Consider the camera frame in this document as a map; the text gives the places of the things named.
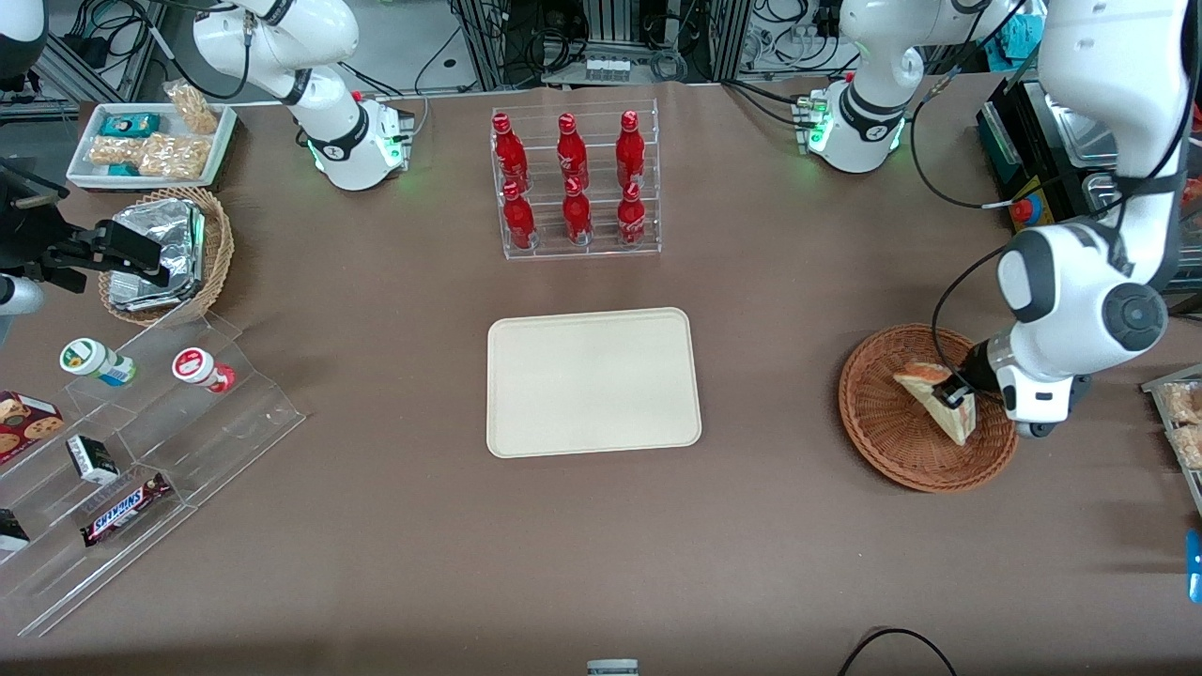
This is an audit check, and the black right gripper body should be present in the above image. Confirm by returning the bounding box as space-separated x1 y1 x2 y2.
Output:
0 161 72 276

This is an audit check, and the triangular sandwich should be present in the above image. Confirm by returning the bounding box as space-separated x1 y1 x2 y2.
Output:
894 361 978 445

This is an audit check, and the white rectangular snack tray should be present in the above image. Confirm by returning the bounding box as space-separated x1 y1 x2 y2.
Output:
66 101 238 192

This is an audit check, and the large round brown wicker basket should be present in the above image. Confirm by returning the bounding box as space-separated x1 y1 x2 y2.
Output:
839 324 1021 494

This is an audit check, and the small tan wicker basket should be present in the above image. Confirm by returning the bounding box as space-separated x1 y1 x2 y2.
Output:
99 186 236 328

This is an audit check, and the cream rectangular serving tray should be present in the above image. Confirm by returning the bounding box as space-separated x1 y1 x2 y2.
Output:
485 307 703 459

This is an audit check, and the silver foil package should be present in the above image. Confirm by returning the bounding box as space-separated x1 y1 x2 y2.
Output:
108 199 207 312

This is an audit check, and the clear bag of nut snacks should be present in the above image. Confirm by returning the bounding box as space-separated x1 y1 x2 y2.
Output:
139 133 213 180
89 136 142 168
164 80 220 135

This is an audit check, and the green lid yogurt cup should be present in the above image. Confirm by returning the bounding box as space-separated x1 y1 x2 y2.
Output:
59 338 137 388

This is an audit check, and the red lid yogurt cup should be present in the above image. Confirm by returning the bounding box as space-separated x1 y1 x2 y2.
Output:
172 347 238 394

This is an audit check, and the clear acrylic snack rack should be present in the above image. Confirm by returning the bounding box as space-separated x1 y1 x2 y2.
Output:
1141 364 1202 519

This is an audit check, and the red cookie box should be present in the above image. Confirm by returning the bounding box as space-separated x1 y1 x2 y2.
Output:
0 390 67 466

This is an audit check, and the clear acrylic step display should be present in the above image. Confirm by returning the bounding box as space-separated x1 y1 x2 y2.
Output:
0 310 308 639

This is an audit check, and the small black white carton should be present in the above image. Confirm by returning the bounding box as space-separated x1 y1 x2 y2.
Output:
66 434 120 485

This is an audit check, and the brown Snickers bar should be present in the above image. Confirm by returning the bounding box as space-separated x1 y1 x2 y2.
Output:
80 472 173 548

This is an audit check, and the red cola bottle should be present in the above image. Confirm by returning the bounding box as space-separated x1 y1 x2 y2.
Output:
563 178 594 247
493 113 529 185
502 181 537 251
617 181 648 247
557 113 590 185
616 111 647 185

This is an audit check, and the clear acrylic bottle rack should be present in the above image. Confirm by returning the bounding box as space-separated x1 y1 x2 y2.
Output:
490 99 663 262

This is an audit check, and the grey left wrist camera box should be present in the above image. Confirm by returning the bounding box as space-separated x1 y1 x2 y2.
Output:
1019 374 1092 439

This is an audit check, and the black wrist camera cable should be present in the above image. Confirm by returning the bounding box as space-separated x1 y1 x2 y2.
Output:
931 246 1008 378

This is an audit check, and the black arm base cable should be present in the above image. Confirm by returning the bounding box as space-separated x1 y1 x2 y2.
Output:
905 89 1020 210

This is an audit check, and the black looped cable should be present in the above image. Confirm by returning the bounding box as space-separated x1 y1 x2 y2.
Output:
838 627 959 676

